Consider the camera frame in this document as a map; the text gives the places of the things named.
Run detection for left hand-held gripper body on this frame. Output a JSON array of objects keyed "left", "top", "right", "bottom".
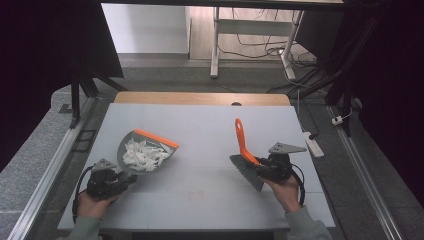
[{"left": 85, "top": 158, "right": 129, "bottom": 201}]

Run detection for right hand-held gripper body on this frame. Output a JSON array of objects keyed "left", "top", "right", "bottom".
[{"left": 258, "top": 142, "right": 308, "bottom": 183}]

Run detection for orange-handled grey brush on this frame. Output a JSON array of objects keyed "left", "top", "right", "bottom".
[{"left": 228, "top": 117, "right": 265, "bottom": 193}]

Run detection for grey dustpan with orange edge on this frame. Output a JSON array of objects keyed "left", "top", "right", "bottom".
[{"left": 116, "top": 128, "right": 180, "bottom": 184}]

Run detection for pile of torn white paper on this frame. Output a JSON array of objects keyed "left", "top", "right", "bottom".
[{"left": 122, "top": 137, "right": 172, "bottom": 173}]

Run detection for person's left hand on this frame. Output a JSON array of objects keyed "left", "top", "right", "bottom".
[{"left": 76, "top": 191, "right": 118, "bottom": 221}]

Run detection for person's right hand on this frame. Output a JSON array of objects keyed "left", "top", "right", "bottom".
[{"left": 260, "top": 174, "right": 302, "bottom": 214}]

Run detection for white power strip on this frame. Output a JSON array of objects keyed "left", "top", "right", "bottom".
[{"left": 302, "top": 131, "right": 325, "bottom": 159}]

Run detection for black metal stand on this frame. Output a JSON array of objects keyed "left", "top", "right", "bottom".
[
  {"left": 68, "top": 56, "right": 128, "bottom": 130},
  {"left": 289, "top": 6, "right": 379, "bottom": 138}
]

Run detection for wooden table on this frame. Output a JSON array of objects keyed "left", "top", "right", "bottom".
[{"left": 113, "top": 91, "right": 292, "bottom": 107}]

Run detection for black curtain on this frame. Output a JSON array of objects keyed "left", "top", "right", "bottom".
[
  {"left": 333, "top": 0, "right": 424, "bottom": 209},
  {"left": 0, "top": 0, "right": 125, "bottom": 173}
]

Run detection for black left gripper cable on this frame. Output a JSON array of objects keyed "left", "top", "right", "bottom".
[{"left": 71, "top": 165, "right": 95, "bottom": 224}]

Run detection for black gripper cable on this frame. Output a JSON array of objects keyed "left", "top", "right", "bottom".
[
  {"left": 290, "top": 164, "right": 307, "bottom": 207},
  {"left": 71, "top": 165, "right": 95, "bottom": 224}
]

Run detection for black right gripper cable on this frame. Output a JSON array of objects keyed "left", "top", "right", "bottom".
[{"left": 290, "top": 164, "right": 307, "bottom": 207}]

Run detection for aluminium rail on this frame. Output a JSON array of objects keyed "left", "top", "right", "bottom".
[
  {"left": 327, "top": 104, "right": 405, "bottom": 240},
  {"left": 5, "top": 96, "right": 98, "bottom": 240}
]

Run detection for black floor cables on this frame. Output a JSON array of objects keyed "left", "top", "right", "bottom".
[{"left": 218, "top": 8, "right": 319, "bottom": 69}]

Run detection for white metal desk frame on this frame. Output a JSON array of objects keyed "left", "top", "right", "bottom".
[{"left": 209, "top": 6, "right": 305, "bottom": 81}]

